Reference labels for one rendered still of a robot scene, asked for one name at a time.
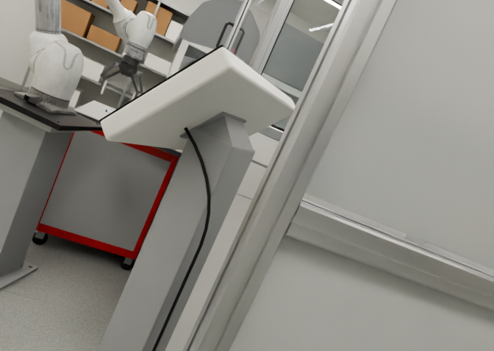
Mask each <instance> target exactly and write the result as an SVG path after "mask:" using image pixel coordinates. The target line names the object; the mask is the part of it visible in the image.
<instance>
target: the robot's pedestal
mask: <svg viewBox="0 0 494 351"><path fill-rule="evenodd" d="M0 109H1V110H3V112H2V115H1V118H0V290H2V289H3V288H6V287H8V286H9V285H11V284H13V283H14V282H16V281H18V280H20V279H22V278H23V277H25V276H27V275H29V274H31V273H33V272H35V271H36V270H37V269H38V267H36V266H34V265H32V264H30V263H28V262H26V261H25V258H26V254H27V251H28V249H29V245H30V244H31V241H32V238H33V235H34V234H35V231H36V228H37V225H38V222H39V221H40V217H41V215H42V212H43V209H44V207H45V205H46V202H47V199H48V197H49V194H50V192H51V189H52V186H53V184H54V181H55V179H56V176H57V173H58V171H59V169H60V165H61V163H62V160H63V158H64V155H65V152H66V150H67V148H68V145H69V142H70V140H71V137H72V135H73V132H88V131H58V130H56V129H54V128H52V127H50V126H48V125H46V124H43V123H41V122H39V121H37V120H35V119H33V118H30V117H28V116H26V115H24V114H23V113H20V112H18V111H16V110H14V109H12V108H10V107H8V106H6V105H4V104H1V103H0Z"/></svg>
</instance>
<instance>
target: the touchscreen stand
mask: <svg viewBox="0 0 494 351"><path fill-rule="evenodd" d="M190 134H191V135H192V137H193V139H194V141H195V142H196V145H197V147H198V150H199V151H200V154H201V156H202V159H203V161H204V165H205V168H206V171H207V176H208V179H209V184H210V196H211V203H210V220H209V225H208V230H207V234H206V236H205V239H204V243H203V246H202V248H201V250H200V253H199V254H198V257H197V259H196V262H195V263H194V266H193V268H192V270H191V272H190V275H189V277H188V279H187V282H186V283H185V286H184V288H183V290H182V292H181V295H180V297H179V299H178V302H177V304H176V306H175V308H174V310H173V313H172V314H171V317H170V319H169V321H168V324H167V326H166V328H165V331H164V333H163V335H162V338H161V339H160V342H159V344H158V346H157V348H156V351H165V349H166V347H167V346H168V342H169V341H170V339H171V336H172V334H173V332H174V330H175V328H176V325H177V323H178V321H179V318H180V316H181V315H182V312H183V310H184V308H185V306H186V304H187V301H188V299H189V297H190V294H191V292H192V290H193V288H194V285H195V284H196V281H197V279H198V276H199V275H200V273H201V270H202V268H203V266H204V264H205V262H206V259H207V257H208V255H209V253H210V250H211V249H212V246H213V244H214V242H215V239H216V238H217V235H218V233H219V231H220V229H221V226H222V224H223V222H224V219H225V218H226V215H227V213H228V211H229V209H230V207H231V205H232V202H233V200H234V198H235V196H236V193H237V191H238V189H239V187H240V184H241V182H242V181H243V178H244V176H245V174H246V172H247V169H248V167H249V165H250V163H251V160H252V158H253V156H254V153H255V150H254V149H248V148H244V147H240V146H233V145H231V144H229V143H227V142H225V141H222V140H221V139H219V138H216V137H215V136H213V135H211V134H209V133H207V132H205V131H203V130H200V129H199V128H196V127H194V128H192V131H191V133H190ZM206 217H207V189H206V183H205V178H204V173H203V170H202V167H201V163H200V160H199V158H198V155H197V154H196V151H195V149H194V146H193V144H192V143H191V141H190V139H189V138H188V139H187V143H186V144H185V147H184V149H183V152H182V154H181V157H180V158H179V162H178V163H177V165H176V168H175V170H174V173H173V175H172V178H171V180H170V182H169V184H168V187H167V189H166V191H165V194H164V196H163V198H162V201H161V203H160V206H159V208H158V210H157V213H156V215H155V217H154V220H153V222H152V224H151V226H150V229H149V231H148V234H147V236H146V239H145V241H144V242H143V245H142V247H141V250H140V252H139V255H138V257H137V260H136V261H135V264H134V266H133V268H132V271H131V273H130V276H129V278H128V280H127V282H126V285H125V287H124V289H123V292H122V294H121V297H120V299H119V301H118V304H117V306H116V308H115V311H114V313H113V315H112V318H111V320H110V323H109V324H108V327H107V329H106V332H105V334H104V337H103V339H102V340H101V343H100V345H99V348H98V350H97V351H152V350H153V348H154V345H155V343H156V341H157V338H158V336H159V334H160V331H161V329H162V327H163V325H164V323H165V320H166V319H167V316H168V314H169V312H170V309H171V307H172V305H173V302H174V300H175V299H176V295H177V294H178V292H179V289H180V287H181V285H182V282H183V280H184V278H185V275H186V274H187V271H188V269H189V267H190V264H191V262H192V260H193V258H194V255H195V253H196V251H197V249H198V246H199V244H200V241H201V237H202V235H203V232H204V227H205V222H206Z"/></svg>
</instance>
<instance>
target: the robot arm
mask: <svg viewBox="0 0 494 351"><path fill-rule="evenodd" d="M105 1H106V3H107V5H108V6H109V8H110V10H111V12H112V14H113V23H114V25H115V28H116V31H117V33H118V34H119V35H120V36H121V37H122V38H123V39H125V40H127V41H128V42H127V43H126V47H125V49H124V52H125V53H126V54H125V55H124V56H123V59H122V61H121V63H117V62H116V61H114V62H113V64H112V65H111V66H110V67H109V68H108V69H106V70H105V71H104V72H103V73H101V74H100V76H101V77H102V78H103V80H102V83H101V86H103V88H102V90H101V94H103V92H104V89H105V87H106V84H107V81H108V80H107V79H108V78H110V77H113V76H115V75H116V74H119V73H121V74H123V75H125V76H127V77H131V79H132V83H133V85H134V87H135V91H136V92H134V94H133V97H132V100H133V99H134V98H136V97H137V95H138V94H139V93H141V94H142V93H143V83H142V75H143V73H140V72H138V71H137V67H138V66H139V63H140V61H139V60H142V59H143V55H145V53H146V50H147V48H148V46H149V45H150V44H151V42H152V40H153V37H154V34H155V32H156V28H157V19H156V18H155V17H154V16H153V15H152V14H151V13H148V12H146V11H141V12H139V13H138V14H137V16H135V15H134V13H133V12H132V11H131V10H127V9H125V8H124V7H123V6H122V4H121V3H120V2H119V0H105ZM27 60H28V64H29V67H30V68H31V70H32V72H33V73H34V78H33V81H32V85H31V87H30V89H29V91H28V92H27V93H24V92H17V91H16V92H15V93H14V95H15V96H17V97H19V98H21V99H23V100H25V101H27V102H30V103H32V104H34V105H36V106H38V107H40V108H42V109H44V110H45V111H47V112H49V113H59V114H66V115H72V116H76V112H75V111H73V110H72V109H70V108H69V107H68V106H69V103H70V100H71V97H72V96H73V94H74V91H75V90H76V87H77V85H78V83H79V80H80V77H81V75H82V70H83V67H84V60H83V54H82V53H81V50H80V49H79V48H77V47H75V46H74V45H72V44H70V43H68V40H67V38H66V37H65V36H64V34H61V0H35V31H33V32H32V33H31V34H30V35H29V51H28V56H27ZM117 65H119V68H120V70H118V71H116V72H114V73H112V74H110V75H107V76H105V74H106V73H107V72H109V71H110V70H111V69H112V68H114V67H115V66H117ZM135 74H137V75H138V76H139V83H140V91H139V90H138V89H137V85H136V82H135V78H134V76H133V75H135Z"/></svg>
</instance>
